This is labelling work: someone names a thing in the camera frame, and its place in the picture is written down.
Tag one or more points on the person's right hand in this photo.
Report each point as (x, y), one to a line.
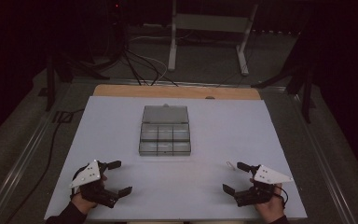
(272, 210)

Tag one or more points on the person's left hand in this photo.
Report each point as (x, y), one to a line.
(82, 203)

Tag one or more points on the white metal stand frame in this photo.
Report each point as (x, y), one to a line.
(211, 23)

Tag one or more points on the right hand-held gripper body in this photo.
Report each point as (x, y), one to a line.
(268, 175)

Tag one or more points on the black metal stand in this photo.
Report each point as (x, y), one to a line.
(306, 90)
(51, 81)

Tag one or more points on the small metal paper clip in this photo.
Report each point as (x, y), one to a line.
(230, 165)

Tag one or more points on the white table cover sheet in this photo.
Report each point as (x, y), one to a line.
(199, 180)

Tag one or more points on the clear plastic compartment box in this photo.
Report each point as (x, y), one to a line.
(164, 137)

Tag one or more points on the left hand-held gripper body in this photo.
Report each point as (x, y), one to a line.
(88, 175)

